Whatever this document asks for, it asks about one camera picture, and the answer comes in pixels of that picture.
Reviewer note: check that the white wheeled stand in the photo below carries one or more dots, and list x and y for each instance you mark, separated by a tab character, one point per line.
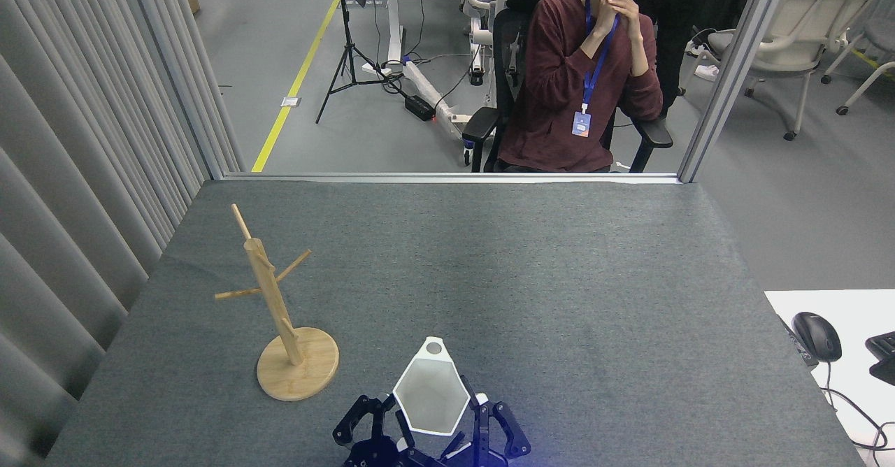
482	33

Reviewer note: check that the seated person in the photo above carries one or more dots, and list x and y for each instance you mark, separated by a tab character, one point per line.
552	89

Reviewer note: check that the yellow floor tape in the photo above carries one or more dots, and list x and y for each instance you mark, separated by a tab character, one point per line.
302	75

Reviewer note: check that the person's left forearm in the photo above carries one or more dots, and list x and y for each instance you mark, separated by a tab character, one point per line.
643	75

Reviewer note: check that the white desk frame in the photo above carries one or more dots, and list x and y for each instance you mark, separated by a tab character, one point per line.
395	26

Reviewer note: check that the wooden cup rack stand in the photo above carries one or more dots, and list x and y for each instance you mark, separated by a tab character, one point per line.
269	285

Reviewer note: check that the dark grey felt mat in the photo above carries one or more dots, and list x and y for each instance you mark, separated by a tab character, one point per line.
524	278

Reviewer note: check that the white floor socket strip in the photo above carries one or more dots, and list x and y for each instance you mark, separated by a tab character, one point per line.
706	72

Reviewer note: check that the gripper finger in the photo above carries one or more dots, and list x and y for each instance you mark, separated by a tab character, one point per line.
481	428
360	418
406	432
514	435

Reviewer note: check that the black keyboard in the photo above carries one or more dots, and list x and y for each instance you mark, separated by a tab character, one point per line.
882	358

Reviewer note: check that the blue ID badge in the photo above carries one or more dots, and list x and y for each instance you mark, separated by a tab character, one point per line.
581	123

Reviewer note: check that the white power strip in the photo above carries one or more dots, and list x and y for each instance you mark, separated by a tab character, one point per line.
376	70

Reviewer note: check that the black office chair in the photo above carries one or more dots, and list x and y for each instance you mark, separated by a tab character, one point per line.
507	40

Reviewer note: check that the black tripod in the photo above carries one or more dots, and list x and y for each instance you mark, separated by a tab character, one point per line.
347	33

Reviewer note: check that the grey curtain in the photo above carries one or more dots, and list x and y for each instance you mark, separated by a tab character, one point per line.
70	173

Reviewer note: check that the person's right hand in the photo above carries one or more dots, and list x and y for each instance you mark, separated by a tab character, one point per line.
605	19

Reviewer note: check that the black computer mouse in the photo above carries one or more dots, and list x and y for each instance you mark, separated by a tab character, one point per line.
817	336

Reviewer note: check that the white side table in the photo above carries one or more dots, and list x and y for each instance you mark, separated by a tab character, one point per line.
860	313

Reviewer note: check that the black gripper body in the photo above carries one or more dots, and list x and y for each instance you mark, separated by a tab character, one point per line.
381	454
482	463

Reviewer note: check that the black flat device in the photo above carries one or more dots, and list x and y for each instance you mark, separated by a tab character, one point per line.
804	354

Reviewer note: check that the metal floor plate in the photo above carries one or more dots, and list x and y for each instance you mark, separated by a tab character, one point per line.
291	102

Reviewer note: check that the silver aluminium post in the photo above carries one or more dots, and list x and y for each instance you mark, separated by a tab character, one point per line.
713	138

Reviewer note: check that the pale office chair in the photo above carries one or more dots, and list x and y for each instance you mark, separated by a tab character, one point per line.
881	33

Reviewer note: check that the silver table rail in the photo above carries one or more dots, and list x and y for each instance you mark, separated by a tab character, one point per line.
349	177

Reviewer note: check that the white hexagonal cup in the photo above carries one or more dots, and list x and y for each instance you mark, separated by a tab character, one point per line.
430	390

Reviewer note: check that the person's right forearm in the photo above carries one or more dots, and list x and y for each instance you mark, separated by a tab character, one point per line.
570	68

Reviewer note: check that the person's left hand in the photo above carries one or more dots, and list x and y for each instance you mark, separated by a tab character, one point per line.
629	12

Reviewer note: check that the white office chair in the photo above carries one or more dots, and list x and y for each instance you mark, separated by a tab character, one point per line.
804	26

